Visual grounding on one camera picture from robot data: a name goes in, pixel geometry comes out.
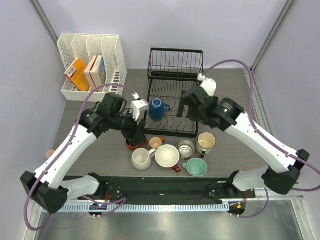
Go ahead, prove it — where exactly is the white mug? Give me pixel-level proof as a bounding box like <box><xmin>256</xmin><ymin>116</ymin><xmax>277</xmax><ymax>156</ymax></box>
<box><xmin>131</xmin><ymin>148</ymin><xmax>157</xmax><ymax>171</ymax></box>

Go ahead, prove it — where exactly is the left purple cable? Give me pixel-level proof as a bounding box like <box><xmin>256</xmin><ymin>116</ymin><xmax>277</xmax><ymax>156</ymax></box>
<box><xmin>23</xmin><ymin>83</ymin><xmax>136</xmax><ymax>231</ymax></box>

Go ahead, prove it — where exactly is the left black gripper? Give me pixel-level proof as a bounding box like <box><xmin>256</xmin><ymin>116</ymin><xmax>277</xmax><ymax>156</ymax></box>
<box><xmin>109</xmin><ymin>107</ymin><xmax>147</xmax><ymax>143</ymax></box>

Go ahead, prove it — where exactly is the orange black mug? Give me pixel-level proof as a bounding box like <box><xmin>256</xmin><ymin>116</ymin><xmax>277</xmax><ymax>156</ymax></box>
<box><xmin>126</xmin><ymin>139</ymin><xmax>148</xmax><ymax>151</ymax></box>

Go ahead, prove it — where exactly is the orange book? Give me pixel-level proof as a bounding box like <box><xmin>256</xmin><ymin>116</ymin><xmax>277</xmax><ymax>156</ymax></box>
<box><xmin>64</xmin><ymin>57</ymin><xmax>90</xmax><ymax>92</ymax></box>

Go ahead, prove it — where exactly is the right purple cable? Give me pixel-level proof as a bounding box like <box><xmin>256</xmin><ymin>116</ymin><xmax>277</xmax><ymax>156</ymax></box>
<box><xmin>203</xmin><ymin>59</ymin><xmax>320</xmax><ymax>193</ymax></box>

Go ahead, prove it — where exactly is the steel cup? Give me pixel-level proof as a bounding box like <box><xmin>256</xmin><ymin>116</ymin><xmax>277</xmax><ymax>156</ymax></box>
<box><xmin>177</xmin><ymin>140</ymin><xmax>195</xmax><ymax>160</ymax></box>

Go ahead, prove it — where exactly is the large white red cup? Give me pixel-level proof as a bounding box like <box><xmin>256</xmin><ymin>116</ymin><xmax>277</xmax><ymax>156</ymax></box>
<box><xmin>155</xmin><ymin>144</ymin><xmax>181</xmax><ymax>173</ymax></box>

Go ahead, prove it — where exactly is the slotted cable duct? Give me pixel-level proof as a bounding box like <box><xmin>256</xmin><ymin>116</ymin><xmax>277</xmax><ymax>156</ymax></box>
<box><xmin>58</xmin><ymin>202</ymin><xmax>230</xmax><ymax>213</ymax></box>

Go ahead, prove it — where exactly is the cream enamel mug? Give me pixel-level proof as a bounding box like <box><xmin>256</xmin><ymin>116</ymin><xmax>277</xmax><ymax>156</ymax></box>
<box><xmin>195</xmin><ymin>132</ymin><xmax>217</xmax><ymax>158</ymax></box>

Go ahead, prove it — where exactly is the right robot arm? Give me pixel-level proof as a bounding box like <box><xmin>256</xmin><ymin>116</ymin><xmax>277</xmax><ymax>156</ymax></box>
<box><xmin>177</xmin><ymin>86</ymin><xmax>310</xmax><ymax>198</ymax></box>

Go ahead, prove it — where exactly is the blue mug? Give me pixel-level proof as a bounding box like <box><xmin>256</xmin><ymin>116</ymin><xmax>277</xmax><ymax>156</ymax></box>
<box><xmin>149</xmin><ymin>98</ymin><xmax>171</xmax><ymax>121</ymax></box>

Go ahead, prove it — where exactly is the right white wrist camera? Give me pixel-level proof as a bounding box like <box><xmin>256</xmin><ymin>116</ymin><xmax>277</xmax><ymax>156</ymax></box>
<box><xmin>197</xmin><ymin>73</ymin><xmax>217</xmax><ymax>97</ymax></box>

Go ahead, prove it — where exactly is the purple cable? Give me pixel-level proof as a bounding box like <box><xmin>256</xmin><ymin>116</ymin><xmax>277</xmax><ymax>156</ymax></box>
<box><xmin>203</xmin><ymin>59</ymin><xmax>320</xmax><ymax>193</ymax></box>
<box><xmin>23</xmin><ymin>83</ymin><xmax>136</xmax><ymax>231</ymax></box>

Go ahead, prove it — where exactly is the small orange cup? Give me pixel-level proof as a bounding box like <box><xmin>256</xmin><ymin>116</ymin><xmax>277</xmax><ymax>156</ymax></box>
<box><xmin>149</xmin><ymin>136</ymin><xmax>166</xmax><ymax>149</ymax></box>

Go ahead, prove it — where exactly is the mint green cup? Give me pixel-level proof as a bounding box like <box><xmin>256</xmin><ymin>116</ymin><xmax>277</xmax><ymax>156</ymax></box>
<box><xmin>182</xmin><ymin>158</ymin><xmax>208</xmax><ymax>177</ymax></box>

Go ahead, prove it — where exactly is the black wire dish rack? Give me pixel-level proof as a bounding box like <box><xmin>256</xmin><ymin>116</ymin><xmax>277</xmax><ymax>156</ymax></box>
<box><xmin>144</xmin><ymin>47</ymin><xmax>204</xmax><ymax>138</ymax></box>

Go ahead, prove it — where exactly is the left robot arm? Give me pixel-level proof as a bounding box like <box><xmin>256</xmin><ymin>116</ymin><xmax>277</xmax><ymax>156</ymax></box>
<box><xmin>20</xmin><ymin>93</ymin><xmax>149</xmax><ymax>214</ymax></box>

